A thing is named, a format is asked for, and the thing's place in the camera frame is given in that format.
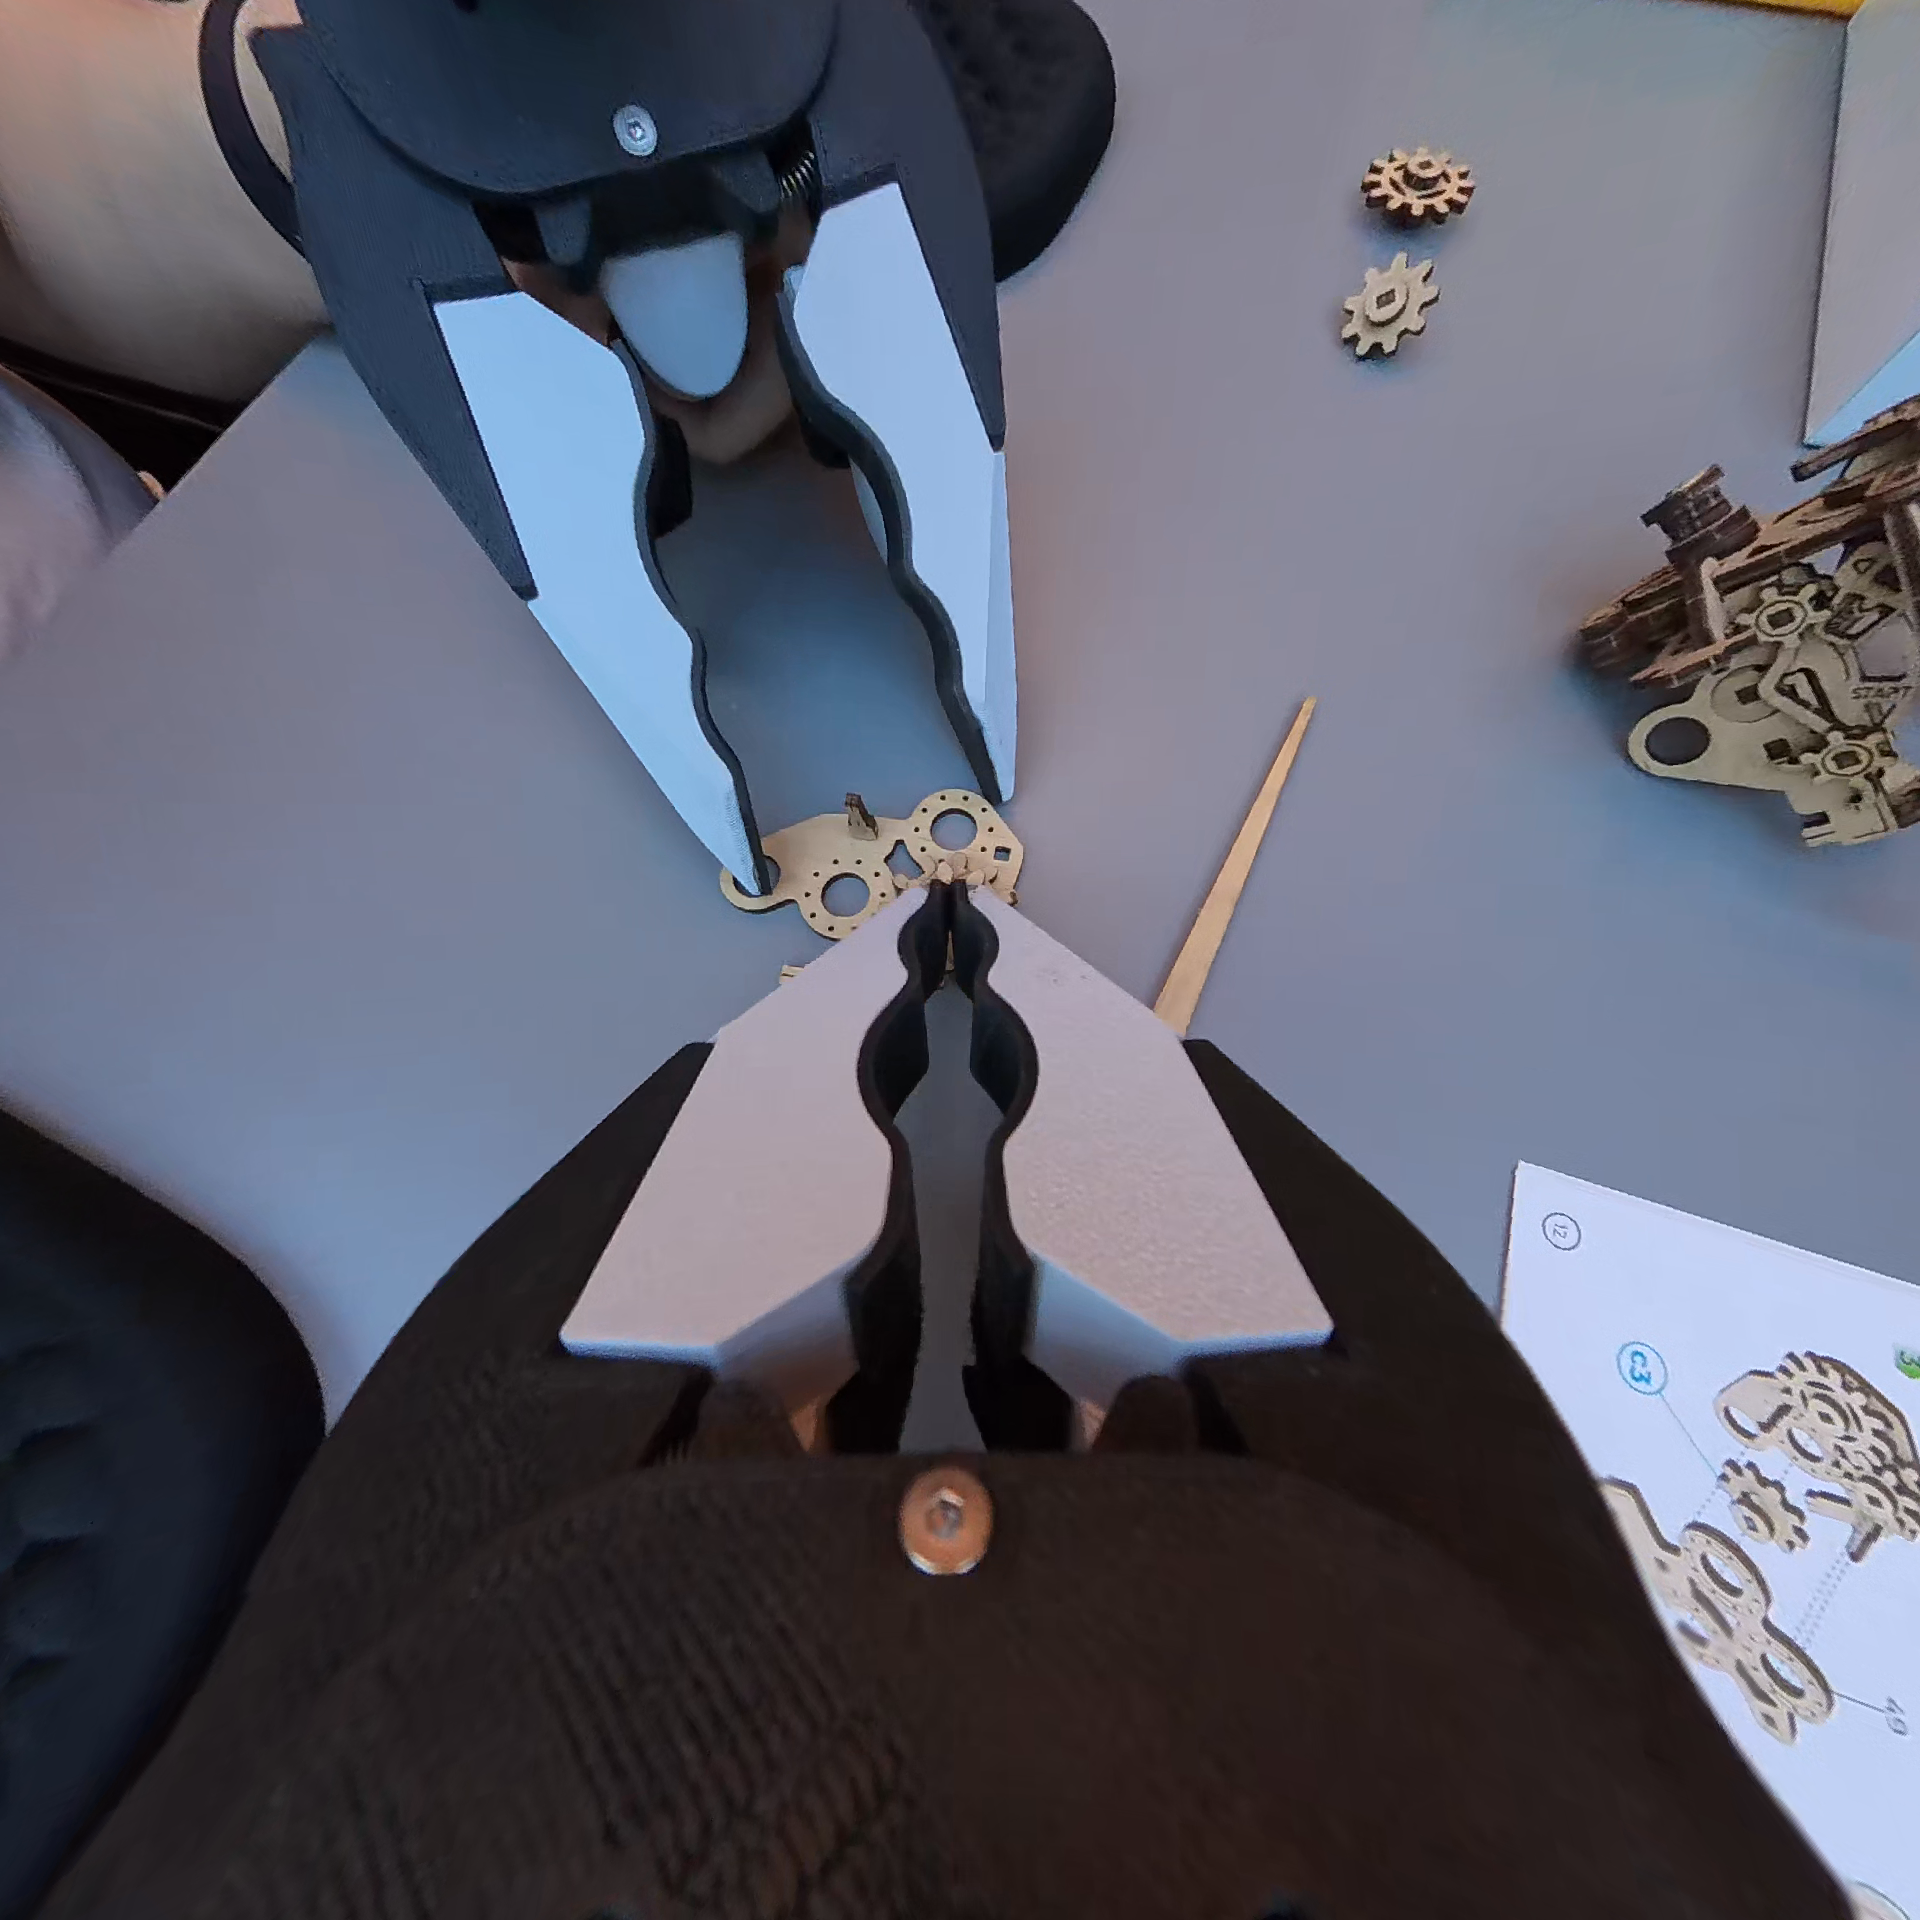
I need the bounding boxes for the dark wristband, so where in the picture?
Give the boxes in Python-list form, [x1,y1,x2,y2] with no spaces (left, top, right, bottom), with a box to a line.
[198,0,308,254]

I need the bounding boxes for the black padded seat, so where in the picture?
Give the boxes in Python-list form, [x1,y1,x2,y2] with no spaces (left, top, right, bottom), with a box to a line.
[0,1107,326,1920]

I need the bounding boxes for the printed instruction sheet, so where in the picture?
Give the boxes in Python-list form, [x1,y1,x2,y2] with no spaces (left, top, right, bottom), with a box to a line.
[1498,1161,1920,1920]

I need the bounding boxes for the wooden gear with hub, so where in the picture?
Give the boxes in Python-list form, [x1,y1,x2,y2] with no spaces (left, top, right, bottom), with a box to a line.
[1360,145,1479,232]

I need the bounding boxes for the person's clothing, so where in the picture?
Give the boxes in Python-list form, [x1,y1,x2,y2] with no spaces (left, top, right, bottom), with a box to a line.
[0,344,230,666]

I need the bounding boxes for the person's left forearm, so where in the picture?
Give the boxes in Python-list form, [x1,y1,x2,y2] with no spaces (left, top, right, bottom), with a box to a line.
[0,0,336,404]

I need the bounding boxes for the black quilted pad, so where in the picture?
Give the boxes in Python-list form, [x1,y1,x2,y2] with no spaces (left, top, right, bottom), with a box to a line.
[911,0,1119,289]

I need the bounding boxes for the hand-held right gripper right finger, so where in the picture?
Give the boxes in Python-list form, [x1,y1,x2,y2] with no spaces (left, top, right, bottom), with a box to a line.
[954,883,1336,1453]

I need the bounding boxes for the wooden mechanical model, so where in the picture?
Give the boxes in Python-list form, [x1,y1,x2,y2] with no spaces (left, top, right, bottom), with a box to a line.
[1575,396,1920,851]

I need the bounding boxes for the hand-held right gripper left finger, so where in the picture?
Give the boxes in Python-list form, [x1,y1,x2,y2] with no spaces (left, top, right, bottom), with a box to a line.
[559,883,954,1453]

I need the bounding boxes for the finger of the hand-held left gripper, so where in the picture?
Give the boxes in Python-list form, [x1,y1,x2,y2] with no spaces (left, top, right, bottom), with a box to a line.
[429,286,772,899]
[776,177,1022,806]

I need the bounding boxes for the white box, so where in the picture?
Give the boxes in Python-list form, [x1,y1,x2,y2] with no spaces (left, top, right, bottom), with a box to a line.
[1804,0,1920,450]

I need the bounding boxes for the perforated wooden plate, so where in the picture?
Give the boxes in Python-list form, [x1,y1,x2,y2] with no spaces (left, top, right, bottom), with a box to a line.
[719,788,1028,945]

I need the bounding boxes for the thin wooden stick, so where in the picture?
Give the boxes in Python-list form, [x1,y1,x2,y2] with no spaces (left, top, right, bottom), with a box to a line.
[1149,696,1322,1041]

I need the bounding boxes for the flat wooden gear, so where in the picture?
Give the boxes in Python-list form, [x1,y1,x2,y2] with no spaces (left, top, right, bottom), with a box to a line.
[1339,251,1443,362]

